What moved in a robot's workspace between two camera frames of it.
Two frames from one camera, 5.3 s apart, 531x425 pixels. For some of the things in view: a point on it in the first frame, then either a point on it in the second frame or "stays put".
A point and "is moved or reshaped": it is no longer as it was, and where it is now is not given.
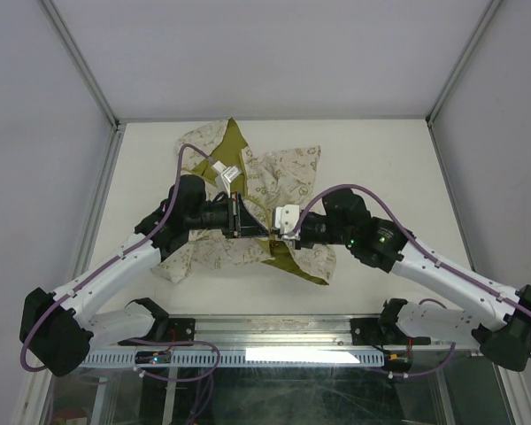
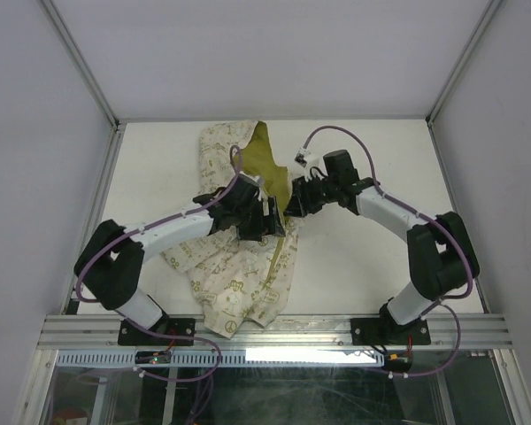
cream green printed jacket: (284, 177) is moved or reshaped
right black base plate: (371, 332) stays put
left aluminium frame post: (80, 65) stays put
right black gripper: (301, 243) -> (300, 203)
